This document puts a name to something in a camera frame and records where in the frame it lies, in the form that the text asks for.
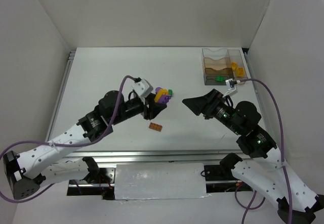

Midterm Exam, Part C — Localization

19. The purple lego plate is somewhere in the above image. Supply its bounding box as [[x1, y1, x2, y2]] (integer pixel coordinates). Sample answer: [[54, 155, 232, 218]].
[[160, 95, 172, 104]]

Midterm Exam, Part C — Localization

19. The white foil cover panel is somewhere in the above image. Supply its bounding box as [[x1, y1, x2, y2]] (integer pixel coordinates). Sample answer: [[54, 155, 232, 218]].
[[114, 163, 207, 200]]

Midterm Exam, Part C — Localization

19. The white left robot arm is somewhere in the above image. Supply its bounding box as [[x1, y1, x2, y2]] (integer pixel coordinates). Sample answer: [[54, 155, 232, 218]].
[[3, 91, 167, 203]]

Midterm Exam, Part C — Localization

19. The yellow rectangular lego brick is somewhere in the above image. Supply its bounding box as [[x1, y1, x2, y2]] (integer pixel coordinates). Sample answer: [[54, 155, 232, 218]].
[[154, 87, 171, 104]]

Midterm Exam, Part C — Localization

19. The yellow striped lego brick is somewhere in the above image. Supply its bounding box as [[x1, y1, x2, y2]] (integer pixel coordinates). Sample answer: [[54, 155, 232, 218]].
[[231, 62, 237, 71]]

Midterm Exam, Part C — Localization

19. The yellow butterfly lego brick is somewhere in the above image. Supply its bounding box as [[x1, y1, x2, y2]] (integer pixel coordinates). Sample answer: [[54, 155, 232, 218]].
[[235, 67, 245, 77]]

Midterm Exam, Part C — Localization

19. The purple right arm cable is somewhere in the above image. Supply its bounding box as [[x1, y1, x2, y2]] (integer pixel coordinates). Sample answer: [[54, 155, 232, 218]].
[[235, 78, 296, 224]]

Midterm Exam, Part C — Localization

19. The purple rounded lego brick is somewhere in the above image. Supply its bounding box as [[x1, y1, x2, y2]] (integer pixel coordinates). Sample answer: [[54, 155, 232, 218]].
[[155, 87, 164, 94]]

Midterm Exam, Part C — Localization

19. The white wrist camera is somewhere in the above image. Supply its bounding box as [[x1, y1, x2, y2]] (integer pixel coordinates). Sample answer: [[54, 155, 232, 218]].
[[223, 78, 240, 97], [132, 78, 153, 99]]

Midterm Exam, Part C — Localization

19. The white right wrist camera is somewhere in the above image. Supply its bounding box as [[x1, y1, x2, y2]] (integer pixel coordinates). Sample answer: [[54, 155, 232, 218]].
[[223, 78, 240, 97]]

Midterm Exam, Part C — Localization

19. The green rounded lego brick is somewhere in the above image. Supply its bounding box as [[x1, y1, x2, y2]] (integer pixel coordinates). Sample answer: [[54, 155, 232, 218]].
[[215, 76, 226, 82]]

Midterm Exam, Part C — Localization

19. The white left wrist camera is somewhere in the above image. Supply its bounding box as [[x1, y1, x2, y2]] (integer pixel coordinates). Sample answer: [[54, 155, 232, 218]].
[[132, 78, 153, 99]]

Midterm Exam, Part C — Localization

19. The clear narrow sorting bin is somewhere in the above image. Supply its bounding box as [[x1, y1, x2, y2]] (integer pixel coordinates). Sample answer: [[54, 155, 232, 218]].
[[228, 50, 248, 80]]

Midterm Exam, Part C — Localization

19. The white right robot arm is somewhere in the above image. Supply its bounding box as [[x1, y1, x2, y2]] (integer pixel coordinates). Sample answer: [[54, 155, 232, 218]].
[[182, 89, 323, 223]]

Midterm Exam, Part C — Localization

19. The clear stepped sorting container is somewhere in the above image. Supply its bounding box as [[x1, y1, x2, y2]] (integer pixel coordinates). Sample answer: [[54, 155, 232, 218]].
[[202, 48, 234, 86]]

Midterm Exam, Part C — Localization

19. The aluminium table edge rail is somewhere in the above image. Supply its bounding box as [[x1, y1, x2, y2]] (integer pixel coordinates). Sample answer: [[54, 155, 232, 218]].
[[63, 150, 250, 164]]

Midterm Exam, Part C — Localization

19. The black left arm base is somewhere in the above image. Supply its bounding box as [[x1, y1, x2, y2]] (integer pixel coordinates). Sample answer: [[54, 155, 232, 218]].
[[66, 167, 116, 200]]

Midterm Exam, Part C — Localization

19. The orange-brown lego plate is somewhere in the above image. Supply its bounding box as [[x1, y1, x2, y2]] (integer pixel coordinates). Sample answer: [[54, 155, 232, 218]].
[[148, 122, 163, 132]]

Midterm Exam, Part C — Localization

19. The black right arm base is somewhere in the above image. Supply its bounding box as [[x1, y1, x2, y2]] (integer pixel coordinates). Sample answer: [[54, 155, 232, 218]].
[[200, 164, 244, 184]]

